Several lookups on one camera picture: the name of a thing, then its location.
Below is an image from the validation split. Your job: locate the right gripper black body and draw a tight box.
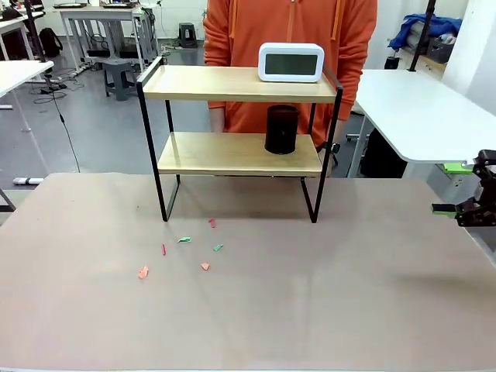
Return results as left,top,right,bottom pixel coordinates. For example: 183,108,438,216
475,166,496,202

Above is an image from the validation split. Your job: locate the black cylindrical pen cup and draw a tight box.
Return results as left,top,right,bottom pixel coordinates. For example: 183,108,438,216
263,104,299,155

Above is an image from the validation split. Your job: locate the white digital alarm clock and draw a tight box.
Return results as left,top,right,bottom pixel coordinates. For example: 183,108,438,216
257,42,325,84

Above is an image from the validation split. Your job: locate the person left forearm orange sleeve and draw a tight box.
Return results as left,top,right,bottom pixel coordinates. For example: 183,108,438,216
336,34,379,122

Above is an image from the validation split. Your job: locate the person right forearm orange sleeve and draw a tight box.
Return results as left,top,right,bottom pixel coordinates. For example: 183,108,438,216
204,38,232,112

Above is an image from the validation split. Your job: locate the person left hand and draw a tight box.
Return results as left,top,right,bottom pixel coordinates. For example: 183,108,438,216
333,116,346,145

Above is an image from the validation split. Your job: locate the person right hand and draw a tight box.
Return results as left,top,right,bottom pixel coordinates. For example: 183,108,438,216
210,108,227,133

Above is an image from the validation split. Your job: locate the white curved-edge table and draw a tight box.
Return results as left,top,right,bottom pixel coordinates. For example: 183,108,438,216
354,68,484,178

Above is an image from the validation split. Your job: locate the black cabinet under table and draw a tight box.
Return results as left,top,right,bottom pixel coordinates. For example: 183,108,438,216
359,129,408,179

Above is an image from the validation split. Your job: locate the grey plastic crate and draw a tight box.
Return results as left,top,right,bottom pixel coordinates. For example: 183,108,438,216
425,33,455,63

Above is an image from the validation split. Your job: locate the blue cloth pile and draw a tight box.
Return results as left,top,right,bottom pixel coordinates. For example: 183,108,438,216
388,13,463,52

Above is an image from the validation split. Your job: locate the person in orange hoodie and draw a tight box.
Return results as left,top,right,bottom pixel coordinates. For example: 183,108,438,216
202,0,379,150

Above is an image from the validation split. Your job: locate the small black step stool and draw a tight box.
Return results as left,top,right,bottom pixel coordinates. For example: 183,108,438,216
177,22,199,49

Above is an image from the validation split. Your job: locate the grey plastic stool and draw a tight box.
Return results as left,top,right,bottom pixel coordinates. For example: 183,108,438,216
102,59,137,102

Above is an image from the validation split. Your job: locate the white desk with grey legs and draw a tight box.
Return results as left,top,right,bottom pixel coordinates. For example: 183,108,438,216
53,2,160,75

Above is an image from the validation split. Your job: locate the black backpack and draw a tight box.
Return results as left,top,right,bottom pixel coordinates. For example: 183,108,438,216
38,27,64,59

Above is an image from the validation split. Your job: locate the black stand pole with clamp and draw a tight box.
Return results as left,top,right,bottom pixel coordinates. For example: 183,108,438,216
23,0,50,66

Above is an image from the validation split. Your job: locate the white side table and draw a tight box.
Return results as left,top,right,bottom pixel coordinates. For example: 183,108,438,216
0,60,55,135

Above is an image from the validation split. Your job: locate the white desk with dark items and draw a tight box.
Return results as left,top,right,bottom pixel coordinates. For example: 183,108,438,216
0,3,47,62

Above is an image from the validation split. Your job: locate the wooden two-tier shelf black frame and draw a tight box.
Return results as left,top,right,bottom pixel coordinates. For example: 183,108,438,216
136,56,344,224

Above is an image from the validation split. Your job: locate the black floor cable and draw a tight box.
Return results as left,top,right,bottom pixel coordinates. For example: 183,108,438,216
45,75,81,174

